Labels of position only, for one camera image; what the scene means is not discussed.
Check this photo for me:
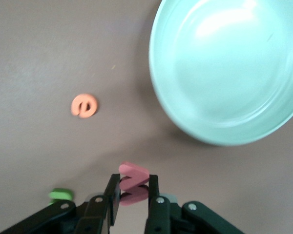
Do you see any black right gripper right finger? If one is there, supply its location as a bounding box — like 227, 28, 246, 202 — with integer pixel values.
144, 175, 245, 234

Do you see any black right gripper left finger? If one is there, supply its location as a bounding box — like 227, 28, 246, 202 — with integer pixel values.
0, 174, 121, 234

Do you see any pink foam letter w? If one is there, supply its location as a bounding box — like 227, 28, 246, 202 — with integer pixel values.
118, 161, 150, 207

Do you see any green foam letter n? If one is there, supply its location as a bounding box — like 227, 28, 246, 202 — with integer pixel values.
48, 188, 74, 205

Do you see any orange foam letter e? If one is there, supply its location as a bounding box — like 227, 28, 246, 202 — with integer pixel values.
70, 94, 99, 119

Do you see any light green plate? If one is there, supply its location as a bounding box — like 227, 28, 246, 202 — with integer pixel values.
148, 0, 293, 147

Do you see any brown table cover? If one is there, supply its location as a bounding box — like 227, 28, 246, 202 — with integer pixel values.
0, 0, 293, 234

